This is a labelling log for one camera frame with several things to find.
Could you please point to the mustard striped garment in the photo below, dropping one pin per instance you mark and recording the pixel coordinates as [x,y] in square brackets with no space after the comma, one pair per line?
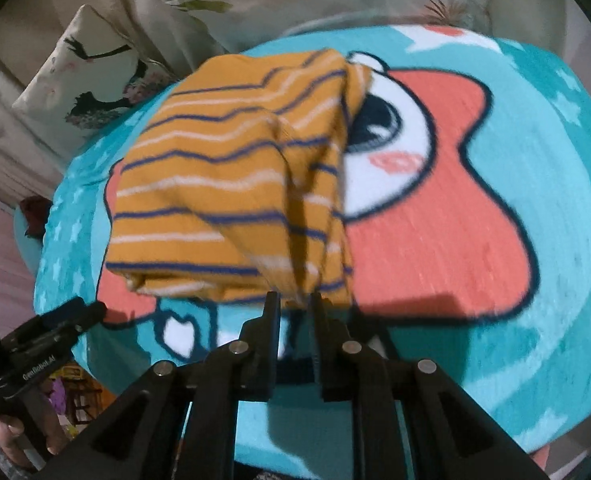
[234,188]

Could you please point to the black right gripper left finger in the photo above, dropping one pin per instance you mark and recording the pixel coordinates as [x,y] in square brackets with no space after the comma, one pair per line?
[243,370]

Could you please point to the white cushion with crane print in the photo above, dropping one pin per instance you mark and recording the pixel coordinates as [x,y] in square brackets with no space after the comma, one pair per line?
[93,76]

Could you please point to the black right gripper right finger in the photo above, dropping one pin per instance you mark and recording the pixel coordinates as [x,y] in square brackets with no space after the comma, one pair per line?
[348,371]

